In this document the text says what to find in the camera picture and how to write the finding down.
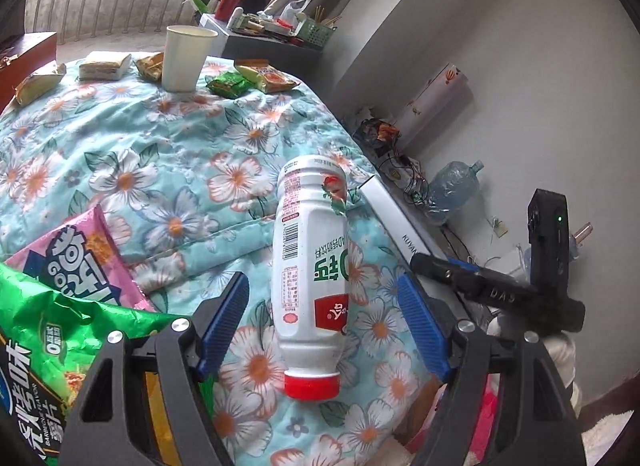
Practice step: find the small brown snack packet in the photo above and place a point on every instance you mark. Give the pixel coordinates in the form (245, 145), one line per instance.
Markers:
(150, 65)

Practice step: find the person's right forearm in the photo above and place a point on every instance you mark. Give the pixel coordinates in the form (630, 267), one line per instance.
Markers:
(561, 361)

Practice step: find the floral blue blanket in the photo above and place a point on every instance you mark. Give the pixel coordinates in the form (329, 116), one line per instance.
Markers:
(175, 155)

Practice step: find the long white box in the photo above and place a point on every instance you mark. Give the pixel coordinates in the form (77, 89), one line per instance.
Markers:
(397, 221)

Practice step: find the white bottle red cap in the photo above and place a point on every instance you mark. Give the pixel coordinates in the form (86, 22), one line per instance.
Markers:
(305, 271)

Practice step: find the blue water jug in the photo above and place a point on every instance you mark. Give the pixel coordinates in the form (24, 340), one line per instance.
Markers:
(452, 191)

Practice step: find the white green fluffy rug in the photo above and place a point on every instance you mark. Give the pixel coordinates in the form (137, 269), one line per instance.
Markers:
(612, 438)

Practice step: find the green chip bag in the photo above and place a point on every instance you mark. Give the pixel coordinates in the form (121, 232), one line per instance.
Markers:
(45, 336)

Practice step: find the white tissue pack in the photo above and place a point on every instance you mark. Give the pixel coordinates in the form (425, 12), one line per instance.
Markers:
(105, 68)

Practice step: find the floral long box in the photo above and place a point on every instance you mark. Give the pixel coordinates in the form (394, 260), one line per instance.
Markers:
(435, 100)

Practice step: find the grey low table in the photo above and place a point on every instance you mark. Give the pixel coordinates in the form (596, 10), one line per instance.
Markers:
(270, 48)

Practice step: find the white power strip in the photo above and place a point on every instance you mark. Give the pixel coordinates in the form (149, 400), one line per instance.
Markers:
(402, 174)

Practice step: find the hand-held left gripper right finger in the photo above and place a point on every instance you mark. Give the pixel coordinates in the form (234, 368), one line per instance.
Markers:
(422, 328)

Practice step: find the red thermos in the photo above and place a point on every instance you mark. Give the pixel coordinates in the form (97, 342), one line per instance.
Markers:
(229, 3)

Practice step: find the yellow green snack packet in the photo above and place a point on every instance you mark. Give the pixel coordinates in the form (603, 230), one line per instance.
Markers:
(37, 85)

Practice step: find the pink printed packet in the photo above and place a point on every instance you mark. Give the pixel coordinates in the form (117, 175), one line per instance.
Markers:
(482, 416)

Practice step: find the wall socket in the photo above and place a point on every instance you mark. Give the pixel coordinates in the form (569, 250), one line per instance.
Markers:
(582, 241)

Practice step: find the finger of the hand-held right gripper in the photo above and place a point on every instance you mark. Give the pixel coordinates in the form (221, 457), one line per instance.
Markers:
(475, 283)
(465, 264)

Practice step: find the white paper cup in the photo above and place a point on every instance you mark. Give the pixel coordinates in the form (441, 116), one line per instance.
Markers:
(185, 58)

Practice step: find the small white bottle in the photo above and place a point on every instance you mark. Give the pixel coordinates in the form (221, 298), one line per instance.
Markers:
(236, 18)

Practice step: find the orange wooden box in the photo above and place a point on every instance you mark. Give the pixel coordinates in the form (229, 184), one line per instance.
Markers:
(27, 60)

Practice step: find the green plastic basket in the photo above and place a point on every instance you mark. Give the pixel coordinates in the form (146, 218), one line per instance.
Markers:
(315, 33)

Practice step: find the orange yellow snack packet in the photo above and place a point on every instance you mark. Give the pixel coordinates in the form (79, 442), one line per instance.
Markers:
(267, 76)

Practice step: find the snack wrapper pile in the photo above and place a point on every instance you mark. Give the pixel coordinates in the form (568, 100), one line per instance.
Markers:
(380, 130)

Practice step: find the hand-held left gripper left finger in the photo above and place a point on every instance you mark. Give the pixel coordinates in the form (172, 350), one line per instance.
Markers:
(225, 326)

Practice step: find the yellow orange snack bag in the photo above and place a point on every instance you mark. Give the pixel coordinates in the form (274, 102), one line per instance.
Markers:
(165, 411)

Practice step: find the pink snack bag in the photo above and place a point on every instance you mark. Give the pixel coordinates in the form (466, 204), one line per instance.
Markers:
(75, 256)

